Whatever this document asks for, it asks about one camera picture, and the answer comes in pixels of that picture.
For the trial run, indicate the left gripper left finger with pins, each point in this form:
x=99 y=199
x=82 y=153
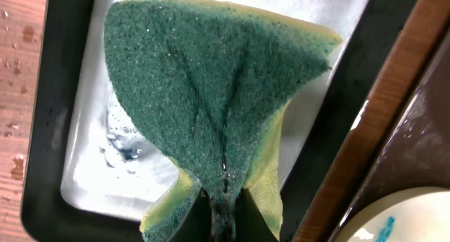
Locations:
x=196 y=225

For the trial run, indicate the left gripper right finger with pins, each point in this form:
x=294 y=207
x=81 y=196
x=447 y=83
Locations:
x=250 y=225

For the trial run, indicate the green and yellow sponge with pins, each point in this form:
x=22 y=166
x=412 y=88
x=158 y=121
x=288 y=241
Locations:
x=208 y=83

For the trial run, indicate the white plate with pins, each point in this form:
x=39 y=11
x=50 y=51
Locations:
x=417 y=214

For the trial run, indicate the dark rectangular sponge tray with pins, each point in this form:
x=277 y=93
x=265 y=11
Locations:
x=69 y=78

